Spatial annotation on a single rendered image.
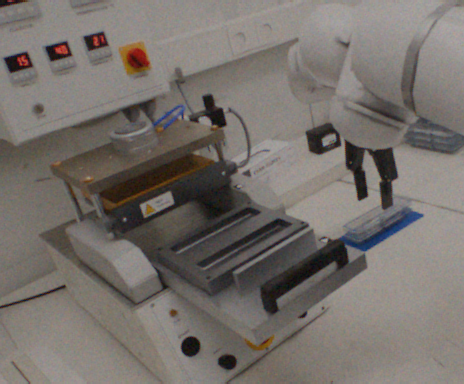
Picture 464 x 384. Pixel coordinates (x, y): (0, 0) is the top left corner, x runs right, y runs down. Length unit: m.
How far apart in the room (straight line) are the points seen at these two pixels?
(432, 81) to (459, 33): 0.04
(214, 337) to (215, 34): 0.95
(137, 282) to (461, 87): 0.61
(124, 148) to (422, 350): 0.63
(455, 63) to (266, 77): 1.34
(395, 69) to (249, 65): 1.25
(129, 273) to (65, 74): 0.42
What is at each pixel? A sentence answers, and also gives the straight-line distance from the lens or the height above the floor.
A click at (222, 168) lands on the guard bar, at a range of 1.05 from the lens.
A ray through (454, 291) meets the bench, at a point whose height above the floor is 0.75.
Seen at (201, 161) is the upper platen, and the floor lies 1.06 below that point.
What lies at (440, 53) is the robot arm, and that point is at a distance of 0.52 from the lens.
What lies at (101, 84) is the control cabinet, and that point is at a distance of 1.18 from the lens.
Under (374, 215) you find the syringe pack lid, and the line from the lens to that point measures 1.30.
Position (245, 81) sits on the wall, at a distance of 1.77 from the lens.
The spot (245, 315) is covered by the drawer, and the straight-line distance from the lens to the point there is 0.75.
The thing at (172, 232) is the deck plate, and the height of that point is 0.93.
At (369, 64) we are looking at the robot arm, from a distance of 0.57.
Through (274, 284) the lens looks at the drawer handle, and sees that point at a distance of 0.73.
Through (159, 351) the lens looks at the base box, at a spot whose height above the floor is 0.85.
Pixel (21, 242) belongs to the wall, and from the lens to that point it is 1.55.
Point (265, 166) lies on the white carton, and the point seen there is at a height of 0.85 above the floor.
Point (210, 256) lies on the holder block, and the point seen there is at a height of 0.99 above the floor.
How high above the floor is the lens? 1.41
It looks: 29 degrees down
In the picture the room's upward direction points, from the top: 12 degrees counter-clockwise
